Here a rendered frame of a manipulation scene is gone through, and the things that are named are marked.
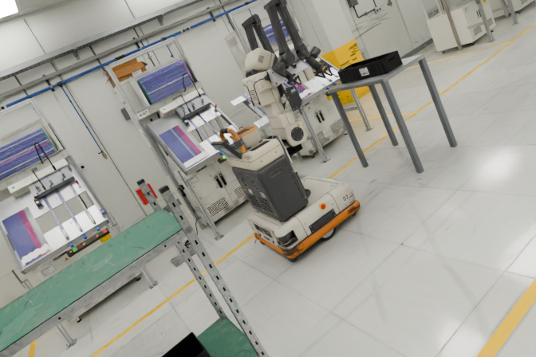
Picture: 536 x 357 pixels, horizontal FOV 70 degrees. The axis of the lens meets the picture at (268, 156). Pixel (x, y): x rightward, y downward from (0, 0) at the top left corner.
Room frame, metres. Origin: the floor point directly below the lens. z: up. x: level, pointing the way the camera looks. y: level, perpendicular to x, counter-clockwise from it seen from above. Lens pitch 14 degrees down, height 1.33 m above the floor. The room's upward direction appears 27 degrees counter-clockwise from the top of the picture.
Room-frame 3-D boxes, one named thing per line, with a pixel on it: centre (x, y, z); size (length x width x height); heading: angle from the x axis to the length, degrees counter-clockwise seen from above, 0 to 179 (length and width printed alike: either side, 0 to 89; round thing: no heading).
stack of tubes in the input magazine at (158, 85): (4.05, 0.58, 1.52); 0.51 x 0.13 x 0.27; 115
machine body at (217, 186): (4.14, 0.69, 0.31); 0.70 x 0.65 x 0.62; 115
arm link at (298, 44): (2.68, -0.53, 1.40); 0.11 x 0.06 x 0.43; 20
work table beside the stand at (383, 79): (3.11, -1.08, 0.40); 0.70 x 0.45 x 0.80; 20
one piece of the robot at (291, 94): (2.82, -0.30, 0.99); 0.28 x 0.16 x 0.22; 21
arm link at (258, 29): (3.08, -0.38, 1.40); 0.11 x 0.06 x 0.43; 21
